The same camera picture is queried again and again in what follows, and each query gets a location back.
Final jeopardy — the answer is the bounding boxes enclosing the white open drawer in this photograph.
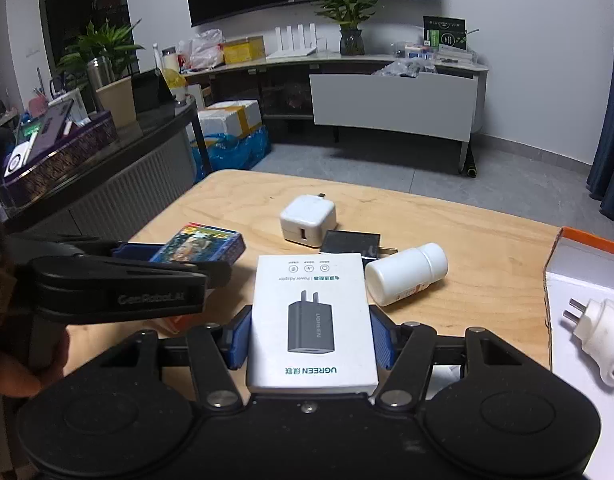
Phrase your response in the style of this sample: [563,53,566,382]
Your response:
[309,71,479,143]

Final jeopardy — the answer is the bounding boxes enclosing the small playing card box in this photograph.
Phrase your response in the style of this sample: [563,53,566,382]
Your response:
[149,224,247,265]

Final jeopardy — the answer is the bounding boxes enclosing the white wall charger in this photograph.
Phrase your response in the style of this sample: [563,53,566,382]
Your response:
[279,192,337,250]

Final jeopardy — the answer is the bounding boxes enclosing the blue plastic bags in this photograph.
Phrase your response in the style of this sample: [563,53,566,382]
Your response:
[189,127,273,173]

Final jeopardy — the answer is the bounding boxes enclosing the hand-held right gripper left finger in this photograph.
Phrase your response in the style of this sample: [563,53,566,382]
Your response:
[94,305,253,409]

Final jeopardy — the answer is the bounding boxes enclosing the leafy green houseplant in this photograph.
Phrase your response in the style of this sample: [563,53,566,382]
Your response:
[57,19,145,83]

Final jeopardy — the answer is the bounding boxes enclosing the dark glass cabinet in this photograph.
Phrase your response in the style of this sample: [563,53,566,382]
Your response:
[38,0,125,78]

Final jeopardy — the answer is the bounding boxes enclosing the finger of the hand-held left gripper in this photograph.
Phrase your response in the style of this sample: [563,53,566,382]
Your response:
[189,259,233,290]
[9,234,164,262]

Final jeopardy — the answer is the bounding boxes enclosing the purple patterned box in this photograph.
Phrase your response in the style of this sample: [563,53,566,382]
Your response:
[0,110,118,208]

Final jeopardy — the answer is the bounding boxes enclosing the potted plant in glass vase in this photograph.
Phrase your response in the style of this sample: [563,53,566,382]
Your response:
[309,0,388,57]

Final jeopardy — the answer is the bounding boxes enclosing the white red plastic bag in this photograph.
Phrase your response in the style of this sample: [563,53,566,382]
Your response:
[176,29,225,72]

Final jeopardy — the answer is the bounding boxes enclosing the white power adapter box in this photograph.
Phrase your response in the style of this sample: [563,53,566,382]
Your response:
[246,254,379,395]

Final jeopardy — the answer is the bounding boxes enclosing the black wall charger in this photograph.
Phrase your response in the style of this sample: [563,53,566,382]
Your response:
[319,230,400,261]

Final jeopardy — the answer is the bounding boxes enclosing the long tv cabinet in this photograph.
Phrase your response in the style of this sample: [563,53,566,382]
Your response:
[179,50,488,176]

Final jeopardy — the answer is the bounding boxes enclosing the clear bag of parts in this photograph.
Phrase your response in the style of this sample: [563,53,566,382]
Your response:
[372,57,438,80]

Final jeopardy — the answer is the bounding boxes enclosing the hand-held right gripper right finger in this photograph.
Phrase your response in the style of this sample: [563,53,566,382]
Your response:
[369,306,532,409]

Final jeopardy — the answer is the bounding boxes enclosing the dark rounded desk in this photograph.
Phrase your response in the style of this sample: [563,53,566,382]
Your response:
[0,95,210,241]

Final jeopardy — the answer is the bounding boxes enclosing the person's left hand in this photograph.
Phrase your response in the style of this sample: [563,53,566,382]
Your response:
[0,327,72,397]

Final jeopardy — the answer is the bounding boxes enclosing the dark blue curtain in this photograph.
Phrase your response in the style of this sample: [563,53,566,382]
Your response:
[584,0,614,246]

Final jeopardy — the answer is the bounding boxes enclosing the white wifi router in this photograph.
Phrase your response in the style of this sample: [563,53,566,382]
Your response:
[267,23,319,59]

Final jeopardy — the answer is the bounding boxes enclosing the brown kraft paper box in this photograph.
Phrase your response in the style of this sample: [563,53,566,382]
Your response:
[96,79,138,130]

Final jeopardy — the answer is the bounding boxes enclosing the clear plastic storage box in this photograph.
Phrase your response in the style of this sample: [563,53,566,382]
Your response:
[392,40,475,66]

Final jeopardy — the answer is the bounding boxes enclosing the orange cardboard box lid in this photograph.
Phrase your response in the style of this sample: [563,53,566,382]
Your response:
[543,226,614,480]

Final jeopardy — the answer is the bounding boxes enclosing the black tablet screen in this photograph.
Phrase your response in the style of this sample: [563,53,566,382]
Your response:
[131,70,177,113]

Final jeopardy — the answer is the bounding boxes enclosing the white plug-in mosquito heater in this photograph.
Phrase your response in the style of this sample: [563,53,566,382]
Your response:
[562,296,614,387]

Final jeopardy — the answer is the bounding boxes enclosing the green black box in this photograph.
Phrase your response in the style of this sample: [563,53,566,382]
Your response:
[423,15,468,52]

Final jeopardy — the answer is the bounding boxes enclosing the white yellow cardboard box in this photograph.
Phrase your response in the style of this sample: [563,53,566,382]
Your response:
[197,100,264,143]

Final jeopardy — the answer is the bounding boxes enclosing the stainless steel tumbler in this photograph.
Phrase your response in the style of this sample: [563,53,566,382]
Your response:
[87,56,116,103]

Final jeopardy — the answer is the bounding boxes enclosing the white plastic bottle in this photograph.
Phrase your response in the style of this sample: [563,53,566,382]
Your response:
[364,242,448,307]

